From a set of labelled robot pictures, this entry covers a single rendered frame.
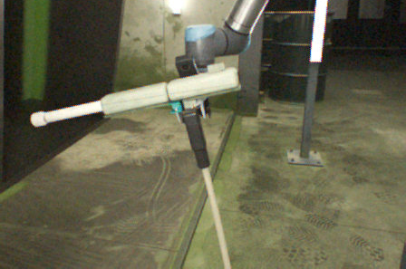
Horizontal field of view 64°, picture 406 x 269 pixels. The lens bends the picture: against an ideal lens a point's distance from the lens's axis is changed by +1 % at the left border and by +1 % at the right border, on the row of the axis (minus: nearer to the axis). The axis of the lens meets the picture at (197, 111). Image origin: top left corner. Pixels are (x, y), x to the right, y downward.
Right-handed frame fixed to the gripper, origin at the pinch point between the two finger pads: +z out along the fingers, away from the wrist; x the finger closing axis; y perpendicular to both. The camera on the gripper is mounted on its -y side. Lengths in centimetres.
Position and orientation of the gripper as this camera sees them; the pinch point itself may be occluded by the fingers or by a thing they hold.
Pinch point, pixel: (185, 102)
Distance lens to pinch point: 70.6
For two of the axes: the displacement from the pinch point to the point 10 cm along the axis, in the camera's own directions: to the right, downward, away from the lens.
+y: 2.3, 9.4, 2.6
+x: -9.7, 1.9, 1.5
